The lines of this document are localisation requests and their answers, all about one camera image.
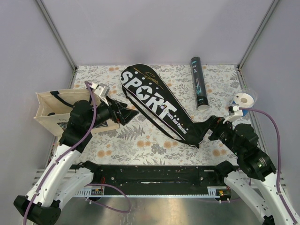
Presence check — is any beige canvas tote bag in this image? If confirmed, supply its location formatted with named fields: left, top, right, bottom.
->
left=34, top=88, right=119, bottom=137

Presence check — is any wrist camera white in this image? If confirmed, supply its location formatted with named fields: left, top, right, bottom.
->
left=223, top=104, right=243, bottom=124
left=91, top=83, right=110, bottom=105

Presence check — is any black shuttlecock tube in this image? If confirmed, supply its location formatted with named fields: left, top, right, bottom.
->
left=190, top=56, right=209, bottom=111

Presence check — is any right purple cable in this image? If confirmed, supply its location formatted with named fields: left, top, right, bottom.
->
left=239, top=107, right=298, bottom=225

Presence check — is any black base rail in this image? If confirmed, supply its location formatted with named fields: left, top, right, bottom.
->
left=70, top=160, right=242, bottom=195

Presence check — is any black sport racket cover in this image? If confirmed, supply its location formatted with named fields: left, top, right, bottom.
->
left=120, top=64, right=219, bottom=148

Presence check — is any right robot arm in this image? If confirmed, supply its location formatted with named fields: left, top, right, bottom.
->
left=209, top=116, right=300, bottom=225

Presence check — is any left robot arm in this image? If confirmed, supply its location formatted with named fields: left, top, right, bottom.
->
left=14, top=100, right=138, bottom=225

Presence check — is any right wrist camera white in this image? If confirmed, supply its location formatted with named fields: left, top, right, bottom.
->
left=223, top=104, right=243, bottom=124

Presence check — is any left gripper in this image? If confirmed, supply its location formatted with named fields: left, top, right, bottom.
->
left=85, top=96, right=139, bottom=130

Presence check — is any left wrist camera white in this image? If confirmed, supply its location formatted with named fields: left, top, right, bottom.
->
left=91, top=83, right=110, bottom=105

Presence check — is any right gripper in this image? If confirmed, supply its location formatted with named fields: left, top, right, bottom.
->
left=191, top=114, right=243, bottom=156

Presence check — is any blue wrapped toilet paper roll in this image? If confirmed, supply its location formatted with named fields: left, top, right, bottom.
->
left=231, top=92, right=255, bottom=108

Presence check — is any white slotted cable duct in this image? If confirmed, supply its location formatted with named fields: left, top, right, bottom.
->
left=75, top=187, right=231, bottom=198

